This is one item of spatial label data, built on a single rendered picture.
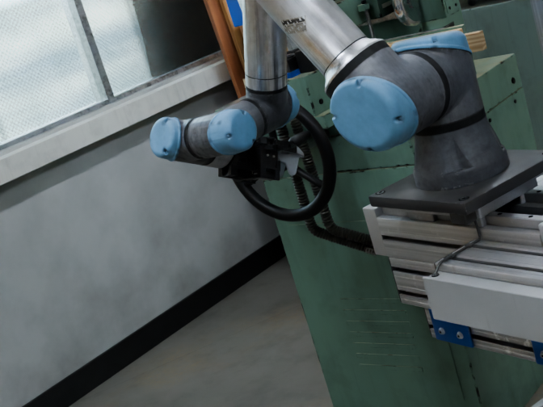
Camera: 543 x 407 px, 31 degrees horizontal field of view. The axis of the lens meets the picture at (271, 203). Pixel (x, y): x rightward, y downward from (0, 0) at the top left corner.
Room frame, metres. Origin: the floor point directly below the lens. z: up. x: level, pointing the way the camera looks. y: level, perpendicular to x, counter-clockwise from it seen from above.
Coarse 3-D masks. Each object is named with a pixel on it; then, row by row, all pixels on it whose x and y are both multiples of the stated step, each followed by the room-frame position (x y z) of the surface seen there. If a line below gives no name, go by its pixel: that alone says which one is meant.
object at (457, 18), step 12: (456, 12) 2.53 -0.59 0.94; (372, 24) 2.48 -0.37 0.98; (384, 24) 2.46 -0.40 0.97; (396, 24) 2.43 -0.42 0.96; (420, 24) 2.39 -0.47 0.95; (432, 24) 2.43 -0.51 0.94; (444, 24) 2.47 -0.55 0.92; (456, 24) 2.52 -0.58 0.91; (384, 36) 2.46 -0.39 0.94; (396, 36) 2.44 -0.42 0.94
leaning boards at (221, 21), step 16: (208, 0) 3.77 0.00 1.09; (224, 0) 3.78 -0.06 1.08; (224, 16) 3.80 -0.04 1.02; (224, 32) 3.78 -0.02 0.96; (240, 32) 3.79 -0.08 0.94; (224, 48) 3.75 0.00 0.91; (240, 48) 3.77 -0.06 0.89; (240, 64) 3.79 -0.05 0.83; (240, 80) 3.77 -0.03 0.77; (240, 96) 3.75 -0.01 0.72
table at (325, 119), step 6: (474, 66) 2.16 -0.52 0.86; (234, 102) 2.44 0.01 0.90; (222, 108) 2.40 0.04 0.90; (324, 114) 2.09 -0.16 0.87; (330, 114) 2.10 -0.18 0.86; (318, 120) 2.09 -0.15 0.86; (324, 120) 2.08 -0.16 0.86; (330, 120) 2.09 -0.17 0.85; (288, 126) 2.14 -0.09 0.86; (324, 126) 2.08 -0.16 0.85; (330, 126) 2.09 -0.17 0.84; (276, 132) 2.17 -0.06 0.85; (288, 132) 2.15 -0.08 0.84
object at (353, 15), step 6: (336, 0) 2.36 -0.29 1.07; (342, 0) 2.31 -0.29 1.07; (348, 0) 2.32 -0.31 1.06; (354, 0) 2.34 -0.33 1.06; (360, 0) 2.36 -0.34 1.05; (342, 6) 2.30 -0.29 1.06; (348, 6) 2.32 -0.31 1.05; (354, 6) 2.34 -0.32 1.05; (348, 12) 2.31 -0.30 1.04; (354, 12) 2.33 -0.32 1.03; (360, 12) 2.35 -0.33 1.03; (354, 18) 2.33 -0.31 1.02; (360, 18) 2.35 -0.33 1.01; (360, 24) 2.34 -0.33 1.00
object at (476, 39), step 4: (472, 32) 2.11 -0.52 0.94; (476, 32) 2.09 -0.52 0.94; (480, 32) 2.09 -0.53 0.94; (468, 36) 2.10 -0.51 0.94; (472, 36) 2.10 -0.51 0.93; (476, 36) 2.09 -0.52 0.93; (480, 36) 2.09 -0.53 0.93; (468, 40) 2.10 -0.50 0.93; (472, 40) 2.10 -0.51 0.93; (476, 40) 2.09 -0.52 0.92; (480, 40) 2.09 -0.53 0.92; (484, 40) 2.10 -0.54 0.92; (472, 44) 2.10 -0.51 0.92; (476, 44) 2.09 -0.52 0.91; (480, 44) 2.09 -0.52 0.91; (484, 44) 2.09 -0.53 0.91; (472, 48) 2.10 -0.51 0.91; (476, 48) 2.10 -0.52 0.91; (480, 48) 2.09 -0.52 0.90; (484, 48) 2.09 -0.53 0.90
